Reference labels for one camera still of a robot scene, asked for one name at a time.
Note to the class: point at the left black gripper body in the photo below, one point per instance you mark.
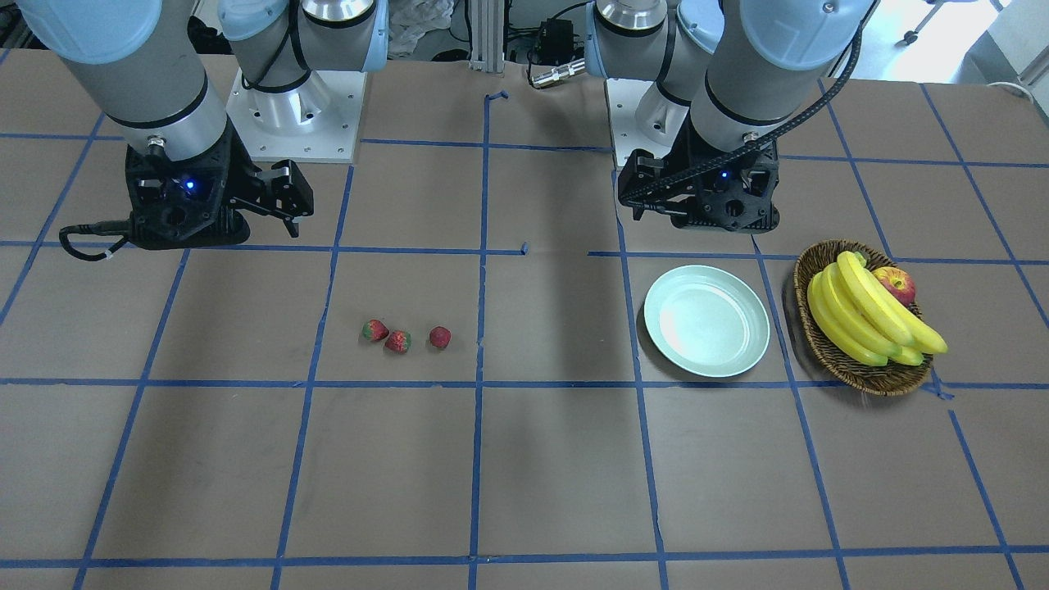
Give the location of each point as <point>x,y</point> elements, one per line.
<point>677,164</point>

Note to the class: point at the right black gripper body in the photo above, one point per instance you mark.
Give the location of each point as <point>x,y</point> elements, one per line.
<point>242,174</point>

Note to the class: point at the strawberry with green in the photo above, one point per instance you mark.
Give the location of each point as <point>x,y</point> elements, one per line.
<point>398,341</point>
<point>374,330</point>

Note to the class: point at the plain red strawberry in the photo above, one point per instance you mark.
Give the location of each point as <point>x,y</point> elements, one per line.
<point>440,337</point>

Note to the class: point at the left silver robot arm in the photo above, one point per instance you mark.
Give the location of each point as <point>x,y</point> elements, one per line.
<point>729,79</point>

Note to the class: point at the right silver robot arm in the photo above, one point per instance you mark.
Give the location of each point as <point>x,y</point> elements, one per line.
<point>139,65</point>

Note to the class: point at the light green plate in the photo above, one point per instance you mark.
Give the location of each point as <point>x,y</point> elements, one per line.
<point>706,321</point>

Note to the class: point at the yellow banana bunch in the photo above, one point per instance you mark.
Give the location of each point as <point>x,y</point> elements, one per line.
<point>866,322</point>

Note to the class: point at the red apple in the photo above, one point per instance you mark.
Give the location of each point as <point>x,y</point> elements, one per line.
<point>897,282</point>

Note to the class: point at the black power adapter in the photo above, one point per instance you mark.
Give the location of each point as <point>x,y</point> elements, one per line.
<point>554,44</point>

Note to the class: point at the brown wicker basket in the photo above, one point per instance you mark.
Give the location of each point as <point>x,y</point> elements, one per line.
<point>821,358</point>

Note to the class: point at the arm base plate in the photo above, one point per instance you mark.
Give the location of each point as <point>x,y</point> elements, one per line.
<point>635,123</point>
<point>316,122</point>

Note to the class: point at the aluminium frame post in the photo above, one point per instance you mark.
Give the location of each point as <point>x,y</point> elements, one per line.
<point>487,34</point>

